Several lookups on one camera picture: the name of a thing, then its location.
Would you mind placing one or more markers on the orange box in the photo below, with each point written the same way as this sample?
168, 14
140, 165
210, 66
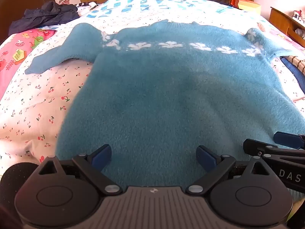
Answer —
246, 4

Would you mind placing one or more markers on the blue fuzzy flower-pattern sweater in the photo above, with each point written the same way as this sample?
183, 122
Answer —
157, 95

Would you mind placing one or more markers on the blue and white checked blanket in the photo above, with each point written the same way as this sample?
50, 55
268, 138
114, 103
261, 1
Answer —
147, 6

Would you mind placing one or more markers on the wooden bedside cabinet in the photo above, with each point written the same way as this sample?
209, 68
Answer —
283, 22

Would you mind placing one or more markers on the dark navy jacket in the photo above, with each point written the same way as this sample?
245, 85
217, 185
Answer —
45, 15

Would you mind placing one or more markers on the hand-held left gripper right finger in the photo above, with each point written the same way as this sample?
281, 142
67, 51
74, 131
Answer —
206, 158

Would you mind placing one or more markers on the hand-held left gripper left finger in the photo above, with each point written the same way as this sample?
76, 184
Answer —
102, 157

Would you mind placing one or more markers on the pink fruit-print pillow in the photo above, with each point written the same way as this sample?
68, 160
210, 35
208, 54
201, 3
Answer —
16, 50

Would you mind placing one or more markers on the beige plaid cloth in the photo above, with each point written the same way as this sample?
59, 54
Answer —
297, 62

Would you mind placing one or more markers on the dark blue folded cloth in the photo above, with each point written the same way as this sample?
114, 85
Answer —
294, 72

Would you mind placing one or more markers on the small black and white item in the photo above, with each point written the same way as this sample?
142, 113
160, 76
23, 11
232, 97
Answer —
91, 4

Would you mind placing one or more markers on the white cherry-print quilt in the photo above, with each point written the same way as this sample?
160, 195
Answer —
35, 100

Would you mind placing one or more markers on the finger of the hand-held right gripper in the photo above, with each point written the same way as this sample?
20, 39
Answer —
289, 140
252, 146

